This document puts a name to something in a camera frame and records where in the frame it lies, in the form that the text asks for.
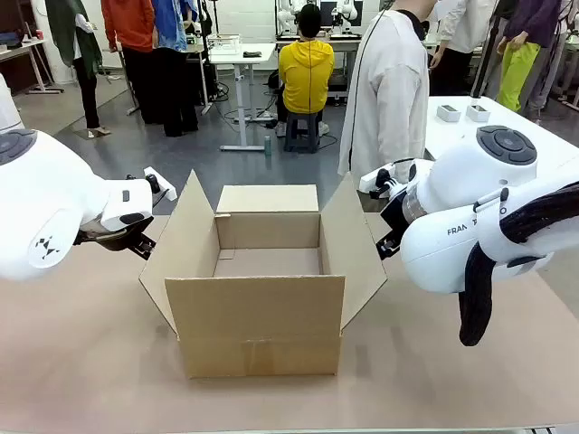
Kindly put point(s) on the large white table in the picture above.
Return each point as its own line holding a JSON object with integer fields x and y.
{"x": 520, "y": 117}

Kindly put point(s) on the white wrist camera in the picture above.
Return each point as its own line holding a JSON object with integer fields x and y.
{"x": 373, "y": 180}
{"x": 163, "y": 187}

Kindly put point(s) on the person in green shawl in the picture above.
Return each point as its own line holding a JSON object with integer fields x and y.
{"x": 68, "y": 27}

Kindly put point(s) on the person in lime trousers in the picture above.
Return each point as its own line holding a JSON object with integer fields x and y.
{"x": 515, "y": 77}

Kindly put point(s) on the person in blue shirt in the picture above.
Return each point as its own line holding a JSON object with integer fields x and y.
{"x": 172, "y": 27}

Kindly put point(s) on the person in yellow hoodie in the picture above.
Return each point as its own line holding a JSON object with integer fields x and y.
{"x": 305, "y": 72}

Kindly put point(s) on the black pole stand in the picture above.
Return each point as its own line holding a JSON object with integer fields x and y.
{"x": 486, "y": 54}

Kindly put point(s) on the person in white cardigan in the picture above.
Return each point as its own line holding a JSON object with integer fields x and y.
{"x": 389, "y": 90}

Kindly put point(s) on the grey robot workbench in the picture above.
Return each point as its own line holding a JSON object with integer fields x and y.
{"x": 348, "y": 40}

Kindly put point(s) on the black monitor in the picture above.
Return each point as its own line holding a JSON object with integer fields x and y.
{"x": 326, "y": 13}

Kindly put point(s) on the small black object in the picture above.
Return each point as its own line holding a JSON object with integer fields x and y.
{"x": 252, "y": 54}

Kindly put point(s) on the grey plastic stool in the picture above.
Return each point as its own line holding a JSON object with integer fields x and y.
{"x": 294, "y": 135}

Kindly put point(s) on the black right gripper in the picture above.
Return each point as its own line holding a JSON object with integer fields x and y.
{"x": 394, "y": 217}

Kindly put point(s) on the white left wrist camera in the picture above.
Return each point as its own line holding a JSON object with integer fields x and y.
{"x": 163, "y": 187}

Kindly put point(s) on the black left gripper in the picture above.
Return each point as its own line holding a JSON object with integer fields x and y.
{"x": 113, "y": 237}

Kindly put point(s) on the teal bottle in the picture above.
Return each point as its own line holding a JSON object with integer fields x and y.
{"x": 268, "y": 147}

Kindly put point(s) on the clear plastic bin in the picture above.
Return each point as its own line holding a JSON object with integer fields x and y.
{"x": 224, "y": 44}

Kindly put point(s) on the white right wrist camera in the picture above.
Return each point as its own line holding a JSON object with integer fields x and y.
{"x": 373, "y": 180}

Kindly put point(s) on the person in grey trousers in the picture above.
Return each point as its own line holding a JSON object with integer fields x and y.
{"x": 549, "y": 68}

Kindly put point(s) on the brown cardboard box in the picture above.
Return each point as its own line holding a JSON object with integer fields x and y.
{"x": 258, "y": 316}

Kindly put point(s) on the white standing desk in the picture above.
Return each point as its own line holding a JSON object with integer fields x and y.
{"x": 235, "y": 56}

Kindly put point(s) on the person in white jacket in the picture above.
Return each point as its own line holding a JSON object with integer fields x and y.
{"x": 461, "y": 27}

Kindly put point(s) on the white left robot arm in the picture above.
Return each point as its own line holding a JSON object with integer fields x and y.
{"x": 45, "y": 203}

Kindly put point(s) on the white side table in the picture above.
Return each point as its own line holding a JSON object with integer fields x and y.
{"x": 22, "y": 47}

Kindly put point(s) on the small white box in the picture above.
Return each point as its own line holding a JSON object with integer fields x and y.
{"x": 477, "y": 113}
{"x": 448, "y": 114}

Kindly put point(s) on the person in orange top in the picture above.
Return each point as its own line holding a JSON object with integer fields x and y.
{"x": 131, "y": 27}

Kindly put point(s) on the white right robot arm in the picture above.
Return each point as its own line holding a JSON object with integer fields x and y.
{"x": 452, "y": 253}

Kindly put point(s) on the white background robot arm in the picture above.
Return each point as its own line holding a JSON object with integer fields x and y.
{"x": 287, "y": 16}
{"x": 347, "y": 11}

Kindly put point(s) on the person's right forearm white sleeve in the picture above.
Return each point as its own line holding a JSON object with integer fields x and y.
{"x": 402, "y": 135}

